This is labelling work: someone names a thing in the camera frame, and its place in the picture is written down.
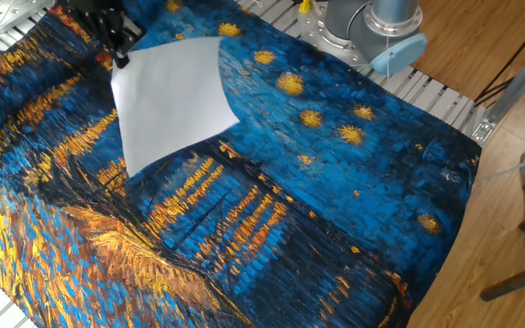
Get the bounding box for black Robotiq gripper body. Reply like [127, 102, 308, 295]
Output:
[68, 0, 125, 14]

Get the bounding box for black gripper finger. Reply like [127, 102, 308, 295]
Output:
[104, 10, 149, 56]
[77, 10, 130, 69]

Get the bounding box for white square cloth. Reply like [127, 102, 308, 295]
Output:
[109, 36, 241, 179]

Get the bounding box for starry night painting tablecloth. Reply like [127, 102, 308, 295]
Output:
[0, 0, 482, 328]

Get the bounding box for dark wooden stand legs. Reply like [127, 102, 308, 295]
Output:
[479, 202, 525, 302]

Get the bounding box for black floor cables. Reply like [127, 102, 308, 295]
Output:
[474, 8, 525, 108]

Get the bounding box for aluminium frame beam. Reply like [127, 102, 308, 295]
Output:
[471, 40, 525, 147]

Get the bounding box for white floor cable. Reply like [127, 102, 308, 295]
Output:
[474, 152, 525, 183]

